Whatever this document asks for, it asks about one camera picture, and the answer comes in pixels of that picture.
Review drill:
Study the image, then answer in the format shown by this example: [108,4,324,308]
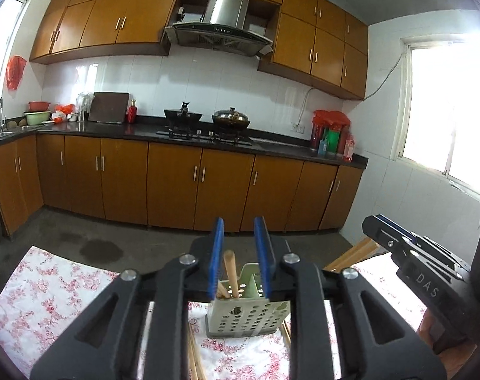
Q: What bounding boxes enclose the wooden upper kitchen cabinets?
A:
[29,0,369,100]

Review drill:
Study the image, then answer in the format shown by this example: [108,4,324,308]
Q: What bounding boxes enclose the green perforated utensil holder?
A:
[205,262,292,339]

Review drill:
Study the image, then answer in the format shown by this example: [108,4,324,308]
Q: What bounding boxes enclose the wooden kitchen cabinets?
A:
[0,132,363,235]
[29,0,369,100]

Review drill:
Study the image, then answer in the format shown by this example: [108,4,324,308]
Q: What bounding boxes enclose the white power cable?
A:
[297,53,405,125]

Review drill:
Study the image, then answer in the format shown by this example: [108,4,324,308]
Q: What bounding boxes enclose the pink floral tablecloth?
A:
[0,245,427,380]

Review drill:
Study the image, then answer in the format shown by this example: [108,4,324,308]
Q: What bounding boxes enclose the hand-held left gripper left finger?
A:
[29,218,225,380]

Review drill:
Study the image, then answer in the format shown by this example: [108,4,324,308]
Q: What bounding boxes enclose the green basin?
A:
[24,110,51,126]

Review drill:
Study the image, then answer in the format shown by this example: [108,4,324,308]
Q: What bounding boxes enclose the steel range hood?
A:
[163,0,273,58]

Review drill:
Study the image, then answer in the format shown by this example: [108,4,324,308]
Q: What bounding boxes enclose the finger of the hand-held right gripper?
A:
[362,214,419,264]
[407,234,471,282]

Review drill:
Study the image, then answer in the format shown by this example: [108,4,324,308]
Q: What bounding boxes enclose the red plastic bag on hook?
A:
[6,56,28,91]

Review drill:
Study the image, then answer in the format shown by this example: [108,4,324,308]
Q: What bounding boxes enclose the black wok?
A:
[163,102,204,132]

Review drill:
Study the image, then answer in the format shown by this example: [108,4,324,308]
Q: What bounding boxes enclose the dark brown cutting board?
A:
[88,92,130,124]

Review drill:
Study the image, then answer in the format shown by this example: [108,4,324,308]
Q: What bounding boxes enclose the wooden lower kitchen cabinets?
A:
[0,132,363,235]

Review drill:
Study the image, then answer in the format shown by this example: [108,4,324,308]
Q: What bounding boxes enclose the person's right hand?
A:
[418,308,479,380]

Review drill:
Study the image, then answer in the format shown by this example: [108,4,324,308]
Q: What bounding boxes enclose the black kitchen countertop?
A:
[0,116,368,169]

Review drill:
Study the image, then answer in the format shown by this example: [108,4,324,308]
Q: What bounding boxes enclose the gas stove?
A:
[157,127,253,147]

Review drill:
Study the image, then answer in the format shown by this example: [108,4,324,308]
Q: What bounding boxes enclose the bright window with white frame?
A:
[398,34,480,199]

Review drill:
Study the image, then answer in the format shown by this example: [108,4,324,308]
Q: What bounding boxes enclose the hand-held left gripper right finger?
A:
[254,217,448,380]

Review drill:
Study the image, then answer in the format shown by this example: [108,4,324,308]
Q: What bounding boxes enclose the dark pot with lid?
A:
[212,107,250,131]

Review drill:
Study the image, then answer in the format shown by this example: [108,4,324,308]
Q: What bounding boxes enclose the red and white plastic bag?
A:
[52,104,76,123]

